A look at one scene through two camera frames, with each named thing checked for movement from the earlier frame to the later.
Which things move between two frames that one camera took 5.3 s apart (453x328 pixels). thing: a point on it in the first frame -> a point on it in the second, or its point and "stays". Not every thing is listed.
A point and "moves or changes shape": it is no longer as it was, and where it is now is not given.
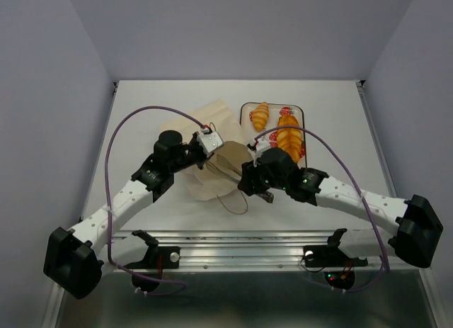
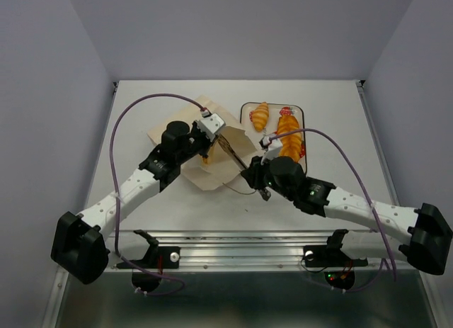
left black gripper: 203,159 -> 207,142
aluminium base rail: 252,251 stays
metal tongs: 233,175 -> 221,139
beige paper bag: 220,177 moves or changes shape
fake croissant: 260,116 stays
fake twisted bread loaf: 290,138 stays
